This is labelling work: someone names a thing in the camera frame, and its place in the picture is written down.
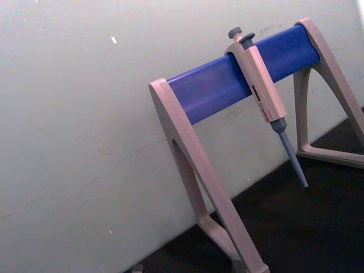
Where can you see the grey stand with blue bar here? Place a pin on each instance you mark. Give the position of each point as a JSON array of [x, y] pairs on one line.
[[207, 85]]

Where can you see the black table cloth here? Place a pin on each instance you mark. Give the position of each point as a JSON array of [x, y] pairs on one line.
[[298, 221]]

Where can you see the pale grey pipette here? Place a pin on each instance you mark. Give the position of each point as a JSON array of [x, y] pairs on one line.
[[261, 85]]

